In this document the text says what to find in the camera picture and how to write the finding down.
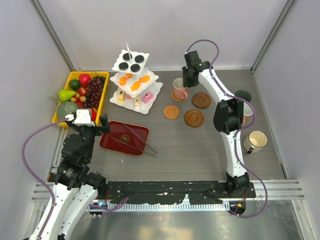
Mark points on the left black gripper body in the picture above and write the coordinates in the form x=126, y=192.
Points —
x=193, y=67

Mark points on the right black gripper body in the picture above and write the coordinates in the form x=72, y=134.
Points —
x=100, y=123

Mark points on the pink mug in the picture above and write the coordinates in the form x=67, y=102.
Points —
x=247, y=112
x=179, y=90

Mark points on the stack of wooden coasters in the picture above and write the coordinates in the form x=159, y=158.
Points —
x=201, y=100

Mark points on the light wooden coaster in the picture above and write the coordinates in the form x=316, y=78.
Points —
x=171, y=112
x=175, y=98

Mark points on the cream cake with chocolate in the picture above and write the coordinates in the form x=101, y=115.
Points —
x=137, y=102

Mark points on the orange fish cookie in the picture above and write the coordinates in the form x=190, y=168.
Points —
x=123, y=80
x=129, y=75
x=135, y=85
x=144, y=79

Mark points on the dark wooden coaster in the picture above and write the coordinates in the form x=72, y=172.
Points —
x=194, y=118

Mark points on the pink cake with cherry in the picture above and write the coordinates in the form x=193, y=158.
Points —
x=147, y=97

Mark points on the black round cookie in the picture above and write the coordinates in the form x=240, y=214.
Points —
x=139, y=59
x=127, y=56
x=135, y=68
x=123, y=66

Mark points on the dark green mug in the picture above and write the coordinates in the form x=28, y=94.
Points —
x=243, y=94

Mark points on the metal tweezers tongs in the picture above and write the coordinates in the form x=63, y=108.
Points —
x=132, y=137

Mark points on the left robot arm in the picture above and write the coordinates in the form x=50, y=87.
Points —
x=67, y=180

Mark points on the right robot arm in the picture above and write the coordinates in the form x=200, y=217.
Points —
x=228, y=118

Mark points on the red apple at front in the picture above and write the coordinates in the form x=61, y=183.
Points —
x=93, y=115

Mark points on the red apple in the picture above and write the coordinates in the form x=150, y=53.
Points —
x=84, y=80
x=93, y=115

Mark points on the red lacquer snack tray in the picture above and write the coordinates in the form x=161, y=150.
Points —
x=107, y=144

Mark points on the small red cherry cluster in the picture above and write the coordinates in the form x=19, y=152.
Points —
x=80, y=97

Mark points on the green melon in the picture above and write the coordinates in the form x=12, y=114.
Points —
x=66, y=108

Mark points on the dark purple grape bunch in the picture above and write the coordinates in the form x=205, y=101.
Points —
x=94, y=92

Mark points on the white three-tier serving stand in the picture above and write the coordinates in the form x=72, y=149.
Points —
x=152, y=85

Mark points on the green pear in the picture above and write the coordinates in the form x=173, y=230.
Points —
x=65, y=95

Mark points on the red apple at back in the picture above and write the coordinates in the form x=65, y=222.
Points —
x=84, y=80

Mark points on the green lime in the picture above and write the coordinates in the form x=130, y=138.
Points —
x=74, y=84

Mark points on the yellow plastic fruit bin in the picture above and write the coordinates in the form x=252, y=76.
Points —
x=75, y=75

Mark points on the cream cup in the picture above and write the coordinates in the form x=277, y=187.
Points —
x=256, y=140

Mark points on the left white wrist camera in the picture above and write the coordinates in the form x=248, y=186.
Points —
x=82, y=117

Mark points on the small black ring object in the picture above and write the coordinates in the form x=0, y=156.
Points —
x=250, y=150

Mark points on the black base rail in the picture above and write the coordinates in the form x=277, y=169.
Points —
x=174, y=192

